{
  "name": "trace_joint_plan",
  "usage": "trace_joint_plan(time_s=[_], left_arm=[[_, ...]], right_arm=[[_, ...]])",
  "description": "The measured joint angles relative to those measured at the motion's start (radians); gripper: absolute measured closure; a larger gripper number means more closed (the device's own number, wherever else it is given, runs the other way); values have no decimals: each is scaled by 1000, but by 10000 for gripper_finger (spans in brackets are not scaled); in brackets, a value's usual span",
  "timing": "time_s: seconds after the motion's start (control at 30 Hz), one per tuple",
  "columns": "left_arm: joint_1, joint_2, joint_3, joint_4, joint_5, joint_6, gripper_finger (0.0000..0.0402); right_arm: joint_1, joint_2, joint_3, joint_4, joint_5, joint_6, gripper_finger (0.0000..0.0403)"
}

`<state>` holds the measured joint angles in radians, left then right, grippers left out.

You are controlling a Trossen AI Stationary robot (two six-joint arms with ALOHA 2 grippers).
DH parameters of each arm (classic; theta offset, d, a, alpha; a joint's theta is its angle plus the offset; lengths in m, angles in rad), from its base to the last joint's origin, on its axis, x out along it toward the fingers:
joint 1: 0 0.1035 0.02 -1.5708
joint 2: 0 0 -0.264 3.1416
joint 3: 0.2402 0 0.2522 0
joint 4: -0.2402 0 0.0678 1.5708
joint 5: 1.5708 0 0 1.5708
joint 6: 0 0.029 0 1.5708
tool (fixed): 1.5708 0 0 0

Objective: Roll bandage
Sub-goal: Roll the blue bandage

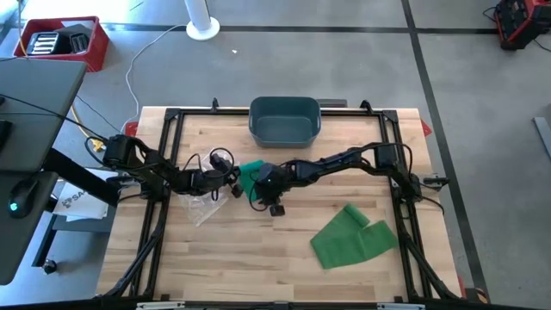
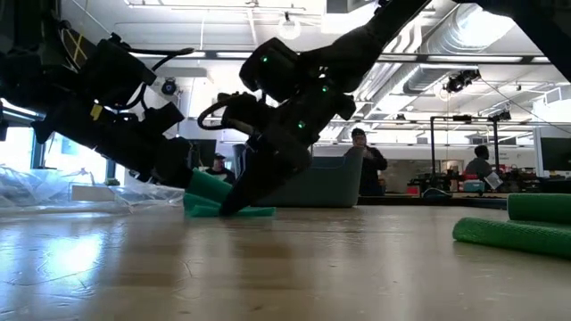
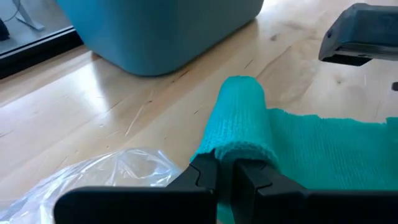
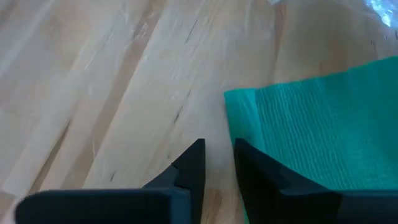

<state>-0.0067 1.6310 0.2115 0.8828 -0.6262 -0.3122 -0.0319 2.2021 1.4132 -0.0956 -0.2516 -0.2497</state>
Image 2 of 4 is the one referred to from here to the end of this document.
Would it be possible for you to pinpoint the black background frame rig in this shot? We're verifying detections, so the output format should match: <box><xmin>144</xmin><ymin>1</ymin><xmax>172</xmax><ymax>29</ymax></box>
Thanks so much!
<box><xmin>429</xmin><ymin>114</ymin><xmax>501</xmax><ymax>177</ymax></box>

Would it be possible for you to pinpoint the person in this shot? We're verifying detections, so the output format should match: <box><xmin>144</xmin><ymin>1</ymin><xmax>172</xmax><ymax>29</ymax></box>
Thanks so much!
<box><xmin>205</xmin><ymin>152</ymin><xmax>237</xmax><ymax>185</ymax></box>
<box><xmin>343</xmin><ymin>128</ymin><xmax>389</xmax><ymax>197</ymax></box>
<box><xmin>463</xmin><ymin>144</ymin><xmax>494</xmax><ymax>180</ymax></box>

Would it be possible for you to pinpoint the dark green mesh sheet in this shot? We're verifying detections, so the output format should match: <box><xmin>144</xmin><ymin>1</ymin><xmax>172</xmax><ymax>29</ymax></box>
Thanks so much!
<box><xmin>451</xmin><ymin>193</ymin><xmax>571</xmax><ymax>260</ymax></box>

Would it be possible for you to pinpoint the black computer monitor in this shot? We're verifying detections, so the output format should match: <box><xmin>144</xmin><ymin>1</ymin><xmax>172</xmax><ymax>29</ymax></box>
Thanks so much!
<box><xmin>539</xmin><ymin>136</ymin><xmax>571</xmax><ymax>173</ymax></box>

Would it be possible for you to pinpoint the clear plastic bag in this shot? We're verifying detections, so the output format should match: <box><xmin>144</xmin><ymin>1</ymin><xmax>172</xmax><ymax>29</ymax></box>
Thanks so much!
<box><xmin>0</xmin><ymin>163</ymin><xmax>186</xmax><ymax>216</ymax></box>

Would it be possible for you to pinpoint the silver ventilation duct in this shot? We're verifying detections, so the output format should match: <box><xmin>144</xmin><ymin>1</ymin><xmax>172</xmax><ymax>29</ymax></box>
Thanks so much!
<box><xmin>403</xmin><ymin>4</ymin><xmax>518</xmax><ymax>97</ymax></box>

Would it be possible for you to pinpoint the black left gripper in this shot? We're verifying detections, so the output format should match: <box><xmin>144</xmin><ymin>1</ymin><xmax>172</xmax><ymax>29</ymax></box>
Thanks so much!
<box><xmin>33</xmin><ymin>99</ymin><xmax>195</xmax><ymax>189</ymax></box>

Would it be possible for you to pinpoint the teal green elastic bandage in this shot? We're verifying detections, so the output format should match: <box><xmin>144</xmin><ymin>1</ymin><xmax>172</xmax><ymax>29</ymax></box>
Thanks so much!
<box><xmin>183</xmin><ymin>169</ymin><xmax>277</xmax><ymax>219</ymax></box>

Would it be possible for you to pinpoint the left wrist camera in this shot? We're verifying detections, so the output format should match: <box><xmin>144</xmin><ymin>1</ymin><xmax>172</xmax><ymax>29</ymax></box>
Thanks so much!
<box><xmin>141</xmin><ymin>101</ymin><xmax>186</xmax><ymax>136</ymax></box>

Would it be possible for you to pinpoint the long ceiling light bar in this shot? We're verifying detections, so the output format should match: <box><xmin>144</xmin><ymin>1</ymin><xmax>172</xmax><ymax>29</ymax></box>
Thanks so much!
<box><xmin>128</xmin><ymin>51</ymin><xmax>554</xmax><ymax>64</ymax></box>

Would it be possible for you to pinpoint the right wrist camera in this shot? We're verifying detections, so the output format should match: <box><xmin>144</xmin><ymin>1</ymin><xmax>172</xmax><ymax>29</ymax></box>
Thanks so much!
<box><xmin>217</xmin><ymin>91</ymin><xmax>270</xmax><ymax>136</ymax></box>

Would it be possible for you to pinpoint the teal plastic bin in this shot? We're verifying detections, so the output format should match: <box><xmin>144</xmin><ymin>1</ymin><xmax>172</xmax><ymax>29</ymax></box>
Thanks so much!
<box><xmin>231</xmin><ymin>143</ymin><xmax>365</xmax><ymax>210</ymax></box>

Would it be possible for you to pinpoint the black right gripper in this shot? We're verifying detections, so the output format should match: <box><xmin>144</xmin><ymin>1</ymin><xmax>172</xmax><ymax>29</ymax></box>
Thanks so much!
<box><xmin>219</xmin><ymin>79</ymin><xmax>359</xmax><ymax>218</ymax></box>

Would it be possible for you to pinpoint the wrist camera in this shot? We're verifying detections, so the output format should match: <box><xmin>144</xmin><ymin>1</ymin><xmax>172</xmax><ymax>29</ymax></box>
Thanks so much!
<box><xmin>217</xmin><ymin>91</ymin><xmax>270</xmax><ymax>136</ymax></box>
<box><xmin>141</xmin><ymin>101</ymin><xmax>186</xmax><ymax>136</ymax></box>

